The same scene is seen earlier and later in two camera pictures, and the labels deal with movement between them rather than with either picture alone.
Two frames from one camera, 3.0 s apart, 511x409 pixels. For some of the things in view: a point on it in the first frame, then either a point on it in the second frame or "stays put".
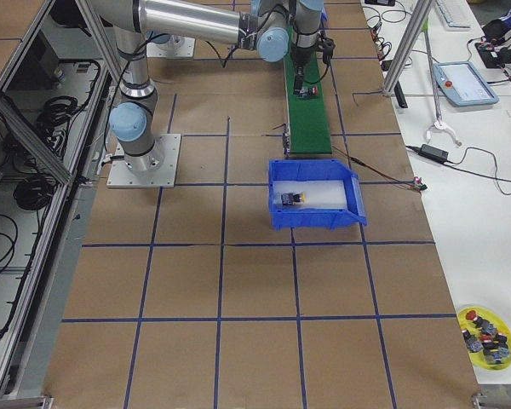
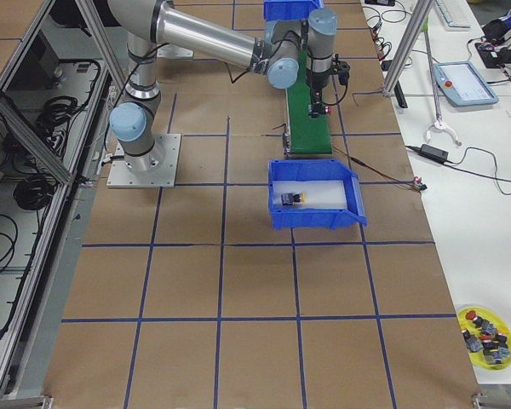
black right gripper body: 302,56 -> 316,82
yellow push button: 289,198 stays put
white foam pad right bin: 318,194 stays put
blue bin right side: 316,218 stays put
